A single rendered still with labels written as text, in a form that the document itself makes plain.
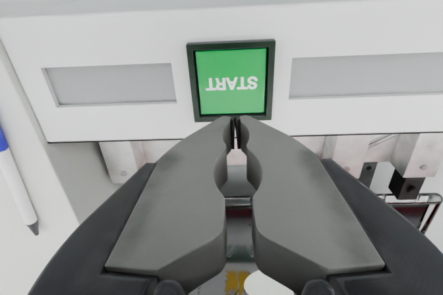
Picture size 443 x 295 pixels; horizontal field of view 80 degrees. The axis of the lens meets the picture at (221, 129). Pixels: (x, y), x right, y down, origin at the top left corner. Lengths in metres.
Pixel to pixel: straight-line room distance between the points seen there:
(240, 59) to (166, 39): 0.05
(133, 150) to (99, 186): 0.06
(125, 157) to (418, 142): 0.30
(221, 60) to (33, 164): 0.18
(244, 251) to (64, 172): 0.26
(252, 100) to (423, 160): 0.22
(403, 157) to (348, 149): 0.07
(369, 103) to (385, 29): 0.05
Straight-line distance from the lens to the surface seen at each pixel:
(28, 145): 0.26
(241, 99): 0.19
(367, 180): 0.43
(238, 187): 0.43
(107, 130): 0.22
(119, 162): 0.31
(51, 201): 0.29
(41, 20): 0.21
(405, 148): 0.35
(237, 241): 0.40
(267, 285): 0.49
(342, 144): 0.30
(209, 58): 0.18
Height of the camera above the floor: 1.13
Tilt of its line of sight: 59 degrees down
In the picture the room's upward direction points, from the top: 177 degrees counter-clockwise
